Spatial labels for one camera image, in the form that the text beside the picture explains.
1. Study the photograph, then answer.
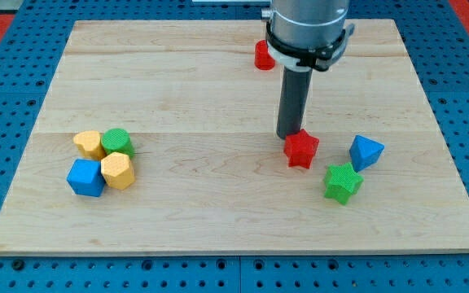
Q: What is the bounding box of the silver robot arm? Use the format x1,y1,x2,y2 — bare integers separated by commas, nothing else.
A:
262,0,354,139

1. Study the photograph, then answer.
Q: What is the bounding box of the green cylinder block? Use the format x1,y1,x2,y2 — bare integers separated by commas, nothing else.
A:
101,128,135,159

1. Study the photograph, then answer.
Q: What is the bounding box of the blue cube block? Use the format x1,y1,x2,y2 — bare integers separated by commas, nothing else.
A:
66,159,105,197

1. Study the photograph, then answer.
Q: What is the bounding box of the red star block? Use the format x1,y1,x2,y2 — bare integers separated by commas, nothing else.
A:
283,129,319,169

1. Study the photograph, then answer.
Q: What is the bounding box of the green star block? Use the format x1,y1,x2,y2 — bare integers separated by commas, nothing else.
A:
323,162,364,205

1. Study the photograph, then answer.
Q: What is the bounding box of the red cylinder block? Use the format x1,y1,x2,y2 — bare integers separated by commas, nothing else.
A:
254,40,275,71

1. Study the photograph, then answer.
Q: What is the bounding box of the blue triangle block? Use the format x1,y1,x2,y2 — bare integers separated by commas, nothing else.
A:
349,135,385,172

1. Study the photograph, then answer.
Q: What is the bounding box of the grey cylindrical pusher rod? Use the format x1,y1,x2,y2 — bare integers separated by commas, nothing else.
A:
276,68,312,139

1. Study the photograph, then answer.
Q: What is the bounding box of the yellow hexagon block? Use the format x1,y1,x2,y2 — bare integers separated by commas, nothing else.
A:
100,152,136,190

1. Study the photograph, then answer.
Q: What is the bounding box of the wooden board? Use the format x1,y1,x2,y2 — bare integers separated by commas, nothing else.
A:
0,19,469,256

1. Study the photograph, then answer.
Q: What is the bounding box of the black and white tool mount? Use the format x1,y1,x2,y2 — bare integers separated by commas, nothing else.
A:
265,22,355,72

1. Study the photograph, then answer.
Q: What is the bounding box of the yellow heart block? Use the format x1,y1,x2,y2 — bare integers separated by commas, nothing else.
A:
72,130,106,161

